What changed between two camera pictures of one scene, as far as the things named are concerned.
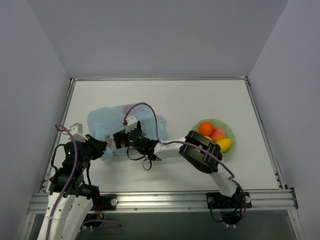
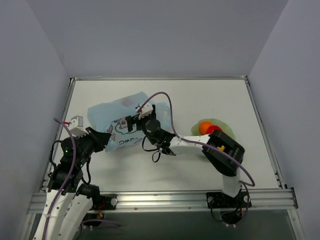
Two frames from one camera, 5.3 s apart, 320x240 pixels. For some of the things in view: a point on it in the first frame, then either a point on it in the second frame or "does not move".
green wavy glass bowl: x=217 y=124 does not move
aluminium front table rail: x=187 y=201 does not move
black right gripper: x=119 y=139 -> x=135 y=122
